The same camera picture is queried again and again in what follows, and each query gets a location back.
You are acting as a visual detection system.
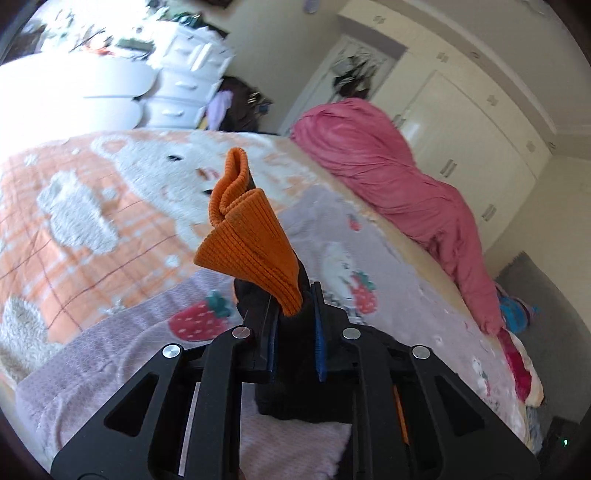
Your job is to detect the black sock with orange cuff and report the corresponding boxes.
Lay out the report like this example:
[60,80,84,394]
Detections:
[194,147,356,423]

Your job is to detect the red patterned blanket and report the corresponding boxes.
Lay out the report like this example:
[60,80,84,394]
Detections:
[496,330,546,407]

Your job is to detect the light purple garment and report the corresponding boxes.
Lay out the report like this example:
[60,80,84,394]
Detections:
[205,90,235,131]

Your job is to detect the white round table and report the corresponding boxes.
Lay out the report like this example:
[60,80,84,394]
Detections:
[0,55,158,134]

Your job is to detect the white chest of drawers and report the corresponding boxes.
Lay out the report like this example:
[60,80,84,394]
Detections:
[141,21,236,130]

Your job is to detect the white wardrobe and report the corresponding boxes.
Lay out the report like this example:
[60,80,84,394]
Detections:
[337,11,561,259]

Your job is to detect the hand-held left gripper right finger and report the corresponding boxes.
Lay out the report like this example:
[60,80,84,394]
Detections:
[310,281,541,480]

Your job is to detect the lilac framed door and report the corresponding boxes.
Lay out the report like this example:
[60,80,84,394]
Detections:
[286,36,408,136]

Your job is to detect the black box with green light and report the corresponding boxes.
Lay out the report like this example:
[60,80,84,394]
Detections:
[538,415,583,463]

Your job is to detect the pile of dark clothes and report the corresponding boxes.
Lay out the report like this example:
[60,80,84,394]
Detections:
[217,76,279,134]

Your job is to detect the orange plaid bear blanket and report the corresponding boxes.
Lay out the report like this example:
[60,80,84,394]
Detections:
[0,129,333,384]

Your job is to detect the hanging dark bags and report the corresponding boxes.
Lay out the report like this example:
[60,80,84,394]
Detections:
[330,52,376,101]

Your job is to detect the grey rug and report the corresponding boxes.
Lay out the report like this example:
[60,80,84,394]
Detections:
[489,251,591,430]

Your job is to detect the clutter of table items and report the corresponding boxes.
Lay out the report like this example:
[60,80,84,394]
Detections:
[41,7,160,61]

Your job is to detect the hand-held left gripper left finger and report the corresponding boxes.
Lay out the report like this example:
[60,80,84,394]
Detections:
[50,295,280,480]

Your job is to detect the blue toy on floor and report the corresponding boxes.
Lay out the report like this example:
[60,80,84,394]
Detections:
[498,294,542,334]

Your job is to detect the pink duvet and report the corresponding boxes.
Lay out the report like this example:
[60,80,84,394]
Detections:
[290,98,506,335]

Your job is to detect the lilac strawberry print blanket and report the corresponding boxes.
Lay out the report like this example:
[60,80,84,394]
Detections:
[16,185,546,480]

